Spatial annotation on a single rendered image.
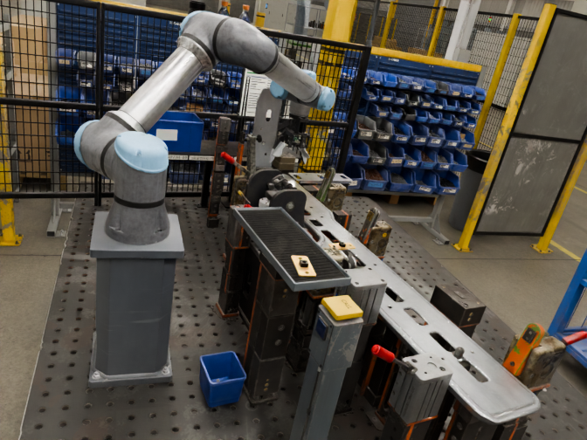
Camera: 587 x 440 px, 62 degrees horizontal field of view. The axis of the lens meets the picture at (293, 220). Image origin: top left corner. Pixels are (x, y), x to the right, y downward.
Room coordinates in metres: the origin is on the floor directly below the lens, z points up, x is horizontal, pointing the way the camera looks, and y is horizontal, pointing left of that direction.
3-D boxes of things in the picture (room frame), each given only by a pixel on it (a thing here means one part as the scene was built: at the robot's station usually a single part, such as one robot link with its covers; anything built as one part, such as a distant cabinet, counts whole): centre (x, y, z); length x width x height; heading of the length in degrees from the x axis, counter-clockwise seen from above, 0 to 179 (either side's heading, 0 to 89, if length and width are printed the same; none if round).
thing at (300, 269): (0.92, -0.04, 1.17); 0.08 x 0.04 x 0.01; 17
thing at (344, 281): (1.03, 0.01, 1.16); 0.37 x 0.14 x 0.02; 30
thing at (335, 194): (1.85, -0.14, 0.87); 0.12 x 0.09 x 0.35; 120
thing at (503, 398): (1.38, -0.18, 1.00); 1.38 x 0.22 x 0.02; 30
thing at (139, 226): (1.05, 0.37, 1.15); 0.15 x 0.15 x 0.10
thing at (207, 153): (2.07, 0.46, 1.02); 0.90 x 0.22 x 0.03; 120
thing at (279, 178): (1.38, 0.06, 0.94); 0.18 x 0.13 x 0.49; 30
